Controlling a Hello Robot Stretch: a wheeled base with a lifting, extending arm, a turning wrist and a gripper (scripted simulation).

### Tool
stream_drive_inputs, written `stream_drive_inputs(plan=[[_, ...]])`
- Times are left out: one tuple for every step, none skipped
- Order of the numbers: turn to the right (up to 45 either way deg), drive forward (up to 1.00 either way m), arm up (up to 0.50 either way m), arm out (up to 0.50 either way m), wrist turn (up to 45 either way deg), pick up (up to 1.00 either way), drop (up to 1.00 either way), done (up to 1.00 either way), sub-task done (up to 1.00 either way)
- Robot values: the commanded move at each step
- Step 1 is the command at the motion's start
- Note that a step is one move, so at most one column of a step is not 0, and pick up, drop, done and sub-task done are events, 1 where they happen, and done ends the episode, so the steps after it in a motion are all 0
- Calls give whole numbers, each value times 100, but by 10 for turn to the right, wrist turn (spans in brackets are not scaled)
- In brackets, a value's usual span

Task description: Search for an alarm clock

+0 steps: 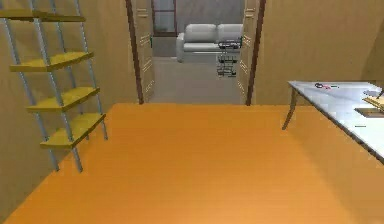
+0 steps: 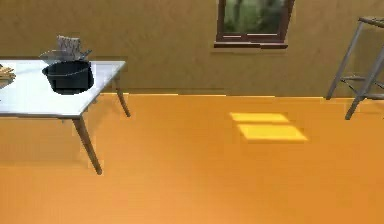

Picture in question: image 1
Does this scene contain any white sofa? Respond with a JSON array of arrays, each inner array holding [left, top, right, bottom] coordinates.
[[176, 23, 244, 64]]

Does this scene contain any beige room door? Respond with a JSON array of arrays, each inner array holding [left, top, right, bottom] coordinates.
[[132, 0, 156, 103], [236, 0, 260, 105]]

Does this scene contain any brown framed window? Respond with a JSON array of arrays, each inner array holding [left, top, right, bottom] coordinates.
[[151, 0, 178, 38]]

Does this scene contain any yellow ladder shelf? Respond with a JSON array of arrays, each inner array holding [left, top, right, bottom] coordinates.
[[0, 0, 109, 174]]

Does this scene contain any small red black object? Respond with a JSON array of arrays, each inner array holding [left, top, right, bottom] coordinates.
[[314, 82, 339, 90]]

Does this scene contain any white table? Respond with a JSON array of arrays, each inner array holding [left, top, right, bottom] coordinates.
[[281, 80, 384, 166]]

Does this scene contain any grey round object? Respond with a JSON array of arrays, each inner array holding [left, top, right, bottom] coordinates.
[[363, 88, 383, 98]]

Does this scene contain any yellow book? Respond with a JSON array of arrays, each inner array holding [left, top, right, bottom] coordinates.
[[362, 95, 384, 111]]

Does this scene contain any black wire cart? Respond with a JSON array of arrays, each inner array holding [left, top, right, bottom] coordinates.
[[216, 38, 243, 78]]

